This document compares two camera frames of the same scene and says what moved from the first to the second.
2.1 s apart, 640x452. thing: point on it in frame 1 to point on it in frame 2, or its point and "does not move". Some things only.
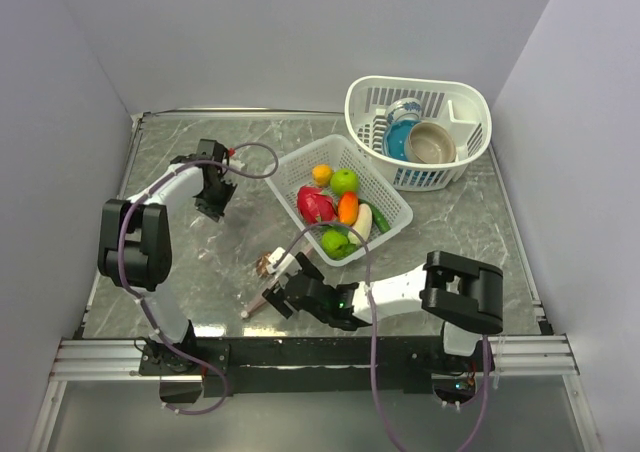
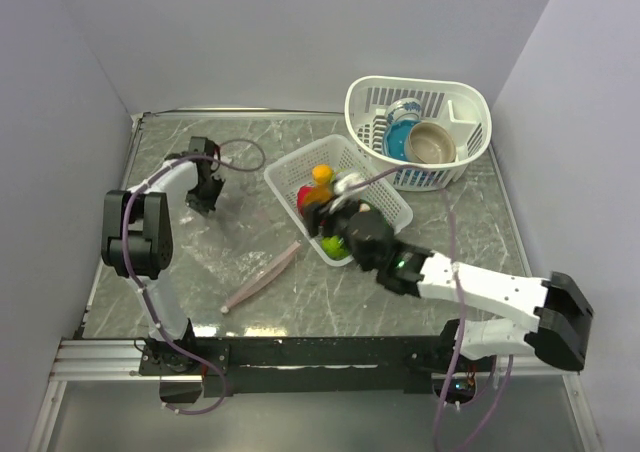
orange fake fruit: [322, 175] does not move
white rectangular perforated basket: [296, 173] does not move
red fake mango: [348, 208] to [317, 194]
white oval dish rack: [425, 131] does not move
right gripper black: [276, 297] to [312, 218]
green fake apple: [335, 243] does not move
